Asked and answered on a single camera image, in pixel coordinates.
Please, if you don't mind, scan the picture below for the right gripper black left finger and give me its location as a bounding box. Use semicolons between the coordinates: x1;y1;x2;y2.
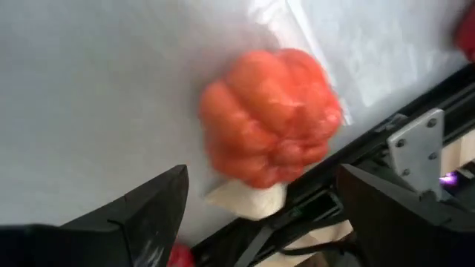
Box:
61;164;190;267

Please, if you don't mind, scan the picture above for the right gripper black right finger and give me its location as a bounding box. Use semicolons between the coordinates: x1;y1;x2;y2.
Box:
336;163;475;267

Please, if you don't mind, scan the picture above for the red bell pepper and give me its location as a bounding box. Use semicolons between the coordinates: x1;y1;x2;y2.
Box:
166;243;197;267

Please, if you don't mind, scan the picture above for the white garlic bulb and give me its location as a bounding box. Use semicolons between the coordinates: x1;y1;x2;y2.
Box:
203;179;289;222

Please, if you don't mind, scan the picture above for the silver metal bracket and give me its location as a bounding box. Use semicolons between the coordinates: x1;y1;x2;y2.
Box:
385;108;446;201

